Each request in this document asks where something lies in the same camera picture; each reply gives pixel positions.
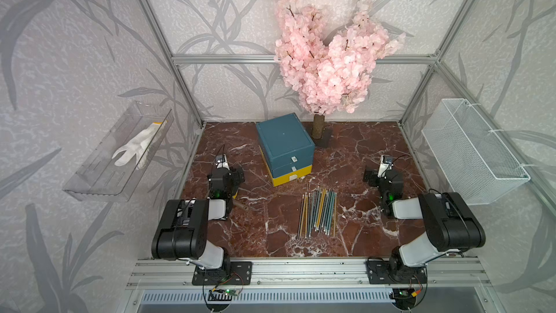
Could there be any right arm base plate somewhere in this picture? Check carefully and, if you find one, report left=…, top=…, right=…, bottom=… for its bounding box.
left=365, top=258, right=428, bottom=285

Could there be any pink blossom artificial tree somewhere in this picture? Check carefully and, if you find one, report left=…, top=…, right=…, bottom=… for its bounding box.
left=275, top=0, right=405, bottom=143

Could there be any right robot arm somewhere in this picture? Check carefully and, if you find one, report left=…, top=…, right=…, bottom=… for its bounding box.
left=363, top=168, right=486, bottom=277

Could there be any right circuit board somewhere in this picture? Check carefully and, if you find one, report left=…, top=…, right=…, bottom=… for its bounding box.
left=389, top=288, right=423, bottom=301

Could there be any white wire mesh basket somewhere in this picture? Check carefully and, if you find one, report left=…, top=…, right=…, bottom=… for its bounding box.
left=422, top=99, right=531, bottom=205

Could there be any clear acrylic wall tray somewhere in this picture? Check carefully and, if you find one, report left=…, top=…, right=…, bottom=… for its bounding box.
left=62, top=101, right=175, bottom=202

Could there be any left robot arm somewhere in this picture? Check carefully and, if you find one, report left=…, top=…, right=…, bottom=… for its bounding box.
left=151, top=165, right=245, bottom=275

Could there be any white glove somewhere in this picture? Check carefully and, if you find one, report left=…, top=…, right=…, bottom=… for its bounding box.
left=112, top=123, right=163, bottom=170

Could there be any left circuit board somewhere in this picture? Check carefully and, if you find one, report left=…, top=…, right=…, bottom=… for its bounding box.
left=208, top=288, right=243, bottom=301

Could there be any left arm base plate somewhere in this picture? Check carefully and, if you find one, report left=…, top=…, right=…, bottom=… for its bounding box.
left=192, top=261, right=253, bottom=286

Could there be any teal yellow drawer box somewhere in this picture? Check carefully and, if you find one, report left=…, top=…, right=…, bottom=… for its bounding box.
left=256, top=113, right=315, bottom=187

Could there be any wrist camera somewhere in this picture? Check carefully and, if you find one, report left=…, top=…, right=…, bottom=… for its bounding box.
left=215, top=154, right=230, bottom=170
left=377, top=155, right=394, bottom=178

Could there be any circuit board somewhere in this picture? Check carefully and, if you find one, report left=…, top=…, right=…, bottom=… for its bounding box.
left=389, top=288, right=423, bottom=301
left=208, top=288, right=243, bottom=301

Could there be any aluminium front rail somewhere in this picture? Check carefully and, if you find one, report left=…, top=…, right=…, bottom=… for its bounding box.
left=125, top=257, right=492, bottom=290

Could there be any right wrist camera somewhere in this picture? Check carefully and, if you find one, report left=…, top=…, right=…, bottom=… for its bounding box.
left=377, top=155, right=394, bottom=178

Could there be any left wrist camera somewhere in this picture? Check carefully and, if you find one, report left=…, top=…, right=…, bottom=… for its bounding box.
left=215, top=154, right=230, bottom=170

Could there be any dark grey pencil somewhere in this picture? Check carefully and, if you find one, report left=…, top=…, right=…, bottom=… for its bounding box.
left=308, top=190, right=319, bottom=237

